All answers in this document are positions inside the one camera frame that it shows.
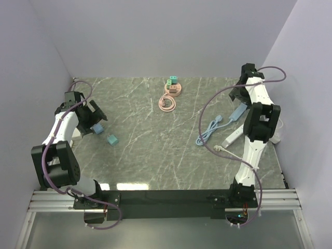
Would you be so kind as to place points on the green charger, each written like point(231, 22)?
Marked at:
point(112, 140)

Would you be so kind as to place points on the white triangular power strip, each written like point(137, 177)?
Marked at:
point(275, 138)

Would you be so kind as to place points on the green plug adapter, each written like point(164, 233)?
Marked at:
point(172, 80)

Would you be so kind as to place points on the black base bar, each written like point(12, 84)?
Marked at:
point(136, 204)

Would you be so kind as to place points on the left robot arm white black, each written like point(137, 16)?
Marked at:
point(55, 163)

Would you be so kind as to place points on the blue plug adapter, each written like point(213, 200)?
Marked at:
point(98, 128)

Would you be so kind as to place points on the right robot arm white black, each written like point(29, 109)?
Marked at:
point(259, 127)

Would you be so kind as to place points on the pink round power strip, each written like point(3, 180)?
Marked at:
point(173, 90)

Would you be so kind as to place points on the aluminium rail frame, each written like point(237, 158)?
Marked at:
point(51, 201)

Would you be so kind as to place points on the white square charger plug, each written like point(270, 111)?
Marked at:
point(76, 135)

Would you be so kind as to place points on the white power strip coloured sockets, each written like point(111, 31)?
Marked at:
point(233, 137)

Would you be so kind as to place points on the blue long power strip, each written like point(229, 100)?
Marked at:
point(238, 112)

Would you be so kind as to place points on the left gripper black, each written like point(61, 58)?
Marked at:
point(96, 116)

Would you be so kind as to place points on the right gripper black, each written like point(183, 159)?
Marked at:
point(246, 100)

